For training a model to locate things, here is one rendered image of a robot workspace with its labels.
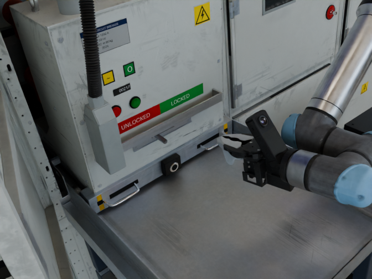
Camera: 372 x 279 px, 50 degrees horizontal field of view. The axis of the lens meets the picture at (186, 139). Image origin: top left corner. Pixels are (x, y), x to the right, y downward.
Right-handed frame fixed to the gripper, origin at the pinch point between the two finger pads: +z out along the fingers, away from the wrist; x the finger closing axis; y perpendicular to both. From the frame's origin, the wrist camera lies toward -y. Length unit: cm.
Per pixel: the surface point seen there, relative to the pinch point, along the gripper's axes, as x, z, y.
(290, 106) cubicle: 76, 35, 27
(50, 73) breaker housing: -23.3, 29.1, -20.4
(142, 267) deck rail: -26.8, 3.3, 21.4
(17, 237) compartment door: -52, -22, -16
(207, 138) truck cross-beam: 18.7, 25.9, 14.4
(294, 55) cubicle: 76, 31, 4
